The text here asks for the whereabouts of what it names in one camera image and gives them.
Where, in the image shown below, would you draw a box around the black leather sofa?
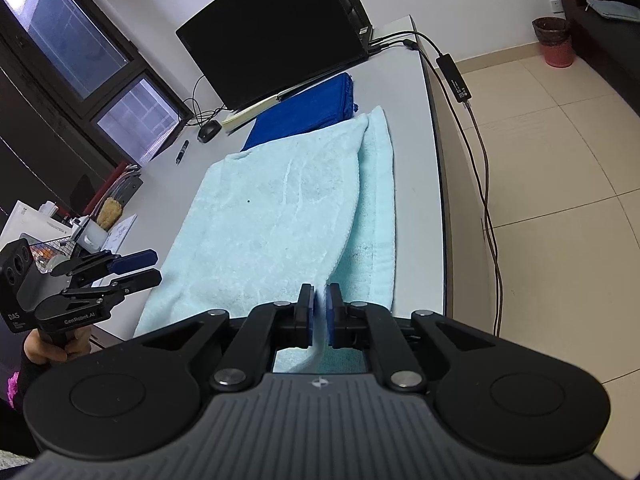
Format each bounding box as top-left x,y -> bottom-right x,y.
554,0 -> 640,106

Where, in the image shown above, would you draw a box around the red trash bin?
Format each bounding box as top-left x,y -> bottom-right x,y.
531,16 -> 576,68

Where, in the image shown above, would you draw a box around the yellow loofah sponge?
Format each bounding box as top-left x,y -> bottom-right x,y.
95,197 -> 126,231

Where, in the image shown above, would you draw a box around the black looped cable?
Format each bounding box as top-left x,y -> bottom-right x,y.
190,75 -> 228,128

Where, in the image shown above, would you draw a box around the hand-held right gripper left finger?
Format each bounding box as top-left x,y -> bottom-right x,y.
127,282 -> 317,394

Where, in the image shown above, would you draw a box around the black computer monitor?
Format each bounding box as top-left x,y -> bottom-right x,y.
175,0 -> 373,111

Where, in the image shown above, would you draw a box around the open notebook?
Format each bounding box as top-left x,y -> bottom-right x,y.
221,94 -> 278,128

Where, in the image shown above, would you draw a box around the white cardboard box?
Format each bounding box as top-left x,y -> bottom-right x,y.
0,200 -> 76,261

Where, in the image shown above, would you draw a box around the folded blue cloth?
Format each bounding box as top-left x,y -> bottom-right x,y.
241,72 -> 360,153

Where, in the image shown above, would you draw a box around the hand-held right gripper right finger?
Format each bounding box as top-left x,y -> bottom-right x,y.
326,282 -> 508,394

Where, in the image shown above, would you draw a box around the person's left hand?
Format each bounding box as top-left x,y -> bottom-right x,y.
22,327 -> 92,364

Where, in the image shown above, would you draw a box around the black laptop power cable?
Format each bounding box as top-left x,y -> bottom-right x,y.
370,30 -> 503,336

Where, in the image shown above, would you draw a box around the white enamel mug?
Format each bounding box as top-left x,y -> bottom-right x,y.
80,217 -> 108,251

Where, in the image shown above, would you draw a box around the grey blue pouch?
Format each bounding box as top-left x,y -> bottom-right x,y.
585,0 -> 640,23

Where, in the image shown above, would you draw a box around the light blue towel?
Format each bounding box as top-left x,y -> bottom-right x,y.
134,105 -> 398,373

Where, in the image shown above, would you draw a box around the dark framed window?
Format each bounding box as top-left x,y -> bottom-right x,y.
0,0 -> 191,166

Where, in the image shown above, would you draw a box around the printed paper documents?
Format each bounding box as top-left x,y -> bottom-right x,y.
100,214 -> 138,256

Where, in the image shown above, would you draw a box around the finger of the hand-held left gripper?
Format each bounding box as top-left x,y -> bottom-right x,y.
50,249 -> 160,277
60,268 -> 163,299

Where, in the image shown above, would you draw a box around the black wire mesh basket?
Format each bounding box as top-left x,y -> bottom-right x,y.
20,232 -> 81,273

